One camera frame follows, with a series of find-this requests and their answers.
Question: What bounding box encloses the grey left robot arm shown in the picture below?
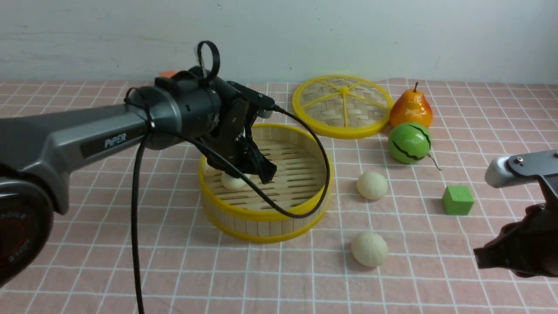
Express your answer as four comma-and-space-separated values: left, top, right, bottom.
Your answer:
0, 66, 276, 286

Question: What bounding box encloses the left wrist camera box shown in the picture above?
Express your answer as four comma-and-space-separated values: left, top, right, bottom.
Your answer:
227, 80, 276, 120

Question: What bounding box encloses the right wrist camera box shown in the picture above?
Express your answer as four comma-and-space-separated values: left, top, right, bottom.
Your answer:
484, 150, 558, 188

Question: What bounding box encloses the woven bamboo steamer lid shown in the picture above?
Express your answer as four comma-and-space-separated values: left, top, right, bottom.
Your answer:
292, 75, 393, 140

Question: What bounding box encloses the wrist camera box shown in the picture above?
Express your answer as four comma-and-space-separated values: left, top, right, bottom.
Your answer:
484, 150, 558, 188
227, 80, 276, 120

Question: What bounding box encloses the orange toy pear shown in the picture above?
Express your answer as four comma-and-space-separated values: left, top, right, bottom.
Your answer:
389, 82, 434, 129

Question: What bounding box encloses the orange foam cube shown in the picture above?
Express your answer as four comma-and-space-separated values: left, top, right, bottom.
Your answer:
159, 70, 176, 78

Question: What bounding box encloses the white bun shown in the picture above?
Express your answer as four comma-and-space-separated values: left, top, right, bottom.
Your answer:
350, 231, 388, 268
221, 172, 246, 191
356, 172, 388, 201

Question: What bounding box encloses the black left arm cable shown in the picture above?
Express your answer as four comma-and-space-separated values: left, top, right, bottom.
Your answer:
131, 40, 331, 314

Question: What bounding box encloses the green toy watermelon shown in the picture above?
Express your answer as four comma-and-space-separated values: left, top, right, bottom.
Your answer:
388, 123, 441, 171

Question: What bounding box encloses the green foam cube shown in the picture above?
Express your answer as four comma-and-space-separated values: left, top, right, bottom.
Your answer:
441, 185, 475, 216

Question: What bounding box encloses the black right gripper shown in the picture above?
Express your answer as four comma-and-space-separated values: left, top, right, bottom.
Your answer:
473, 204, 558, 278

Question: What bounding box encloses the bamboo steamer tray yellow rim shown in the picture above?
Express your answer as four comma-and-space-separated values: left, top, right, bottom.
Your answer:
197, 123, 333, 244

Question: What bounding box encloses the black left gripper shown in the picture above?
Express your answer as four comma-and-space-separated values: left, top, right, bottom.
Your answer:
205, 78, 277, 184

